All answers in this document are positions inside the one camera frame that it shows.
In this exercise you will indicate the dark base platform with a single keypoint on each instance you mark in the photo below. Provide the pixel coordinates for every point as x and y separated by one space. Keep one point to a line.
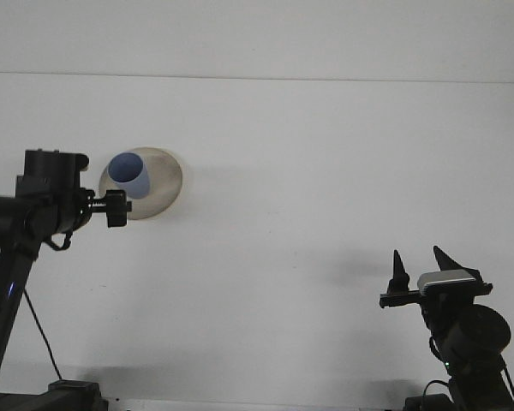
13 402

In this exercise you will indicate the pale round plate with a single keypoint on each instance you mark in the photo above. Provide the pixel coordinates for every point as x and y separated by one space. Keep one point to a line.
165 188

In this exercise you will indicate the pale blue cup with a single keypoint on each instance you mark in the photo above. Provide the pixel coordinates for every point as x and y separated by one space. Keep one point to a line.
130 175

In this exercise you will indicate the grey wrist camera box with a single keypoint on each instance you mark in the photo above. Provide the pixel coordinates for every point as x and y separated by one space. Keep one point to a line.
445 281
82 162

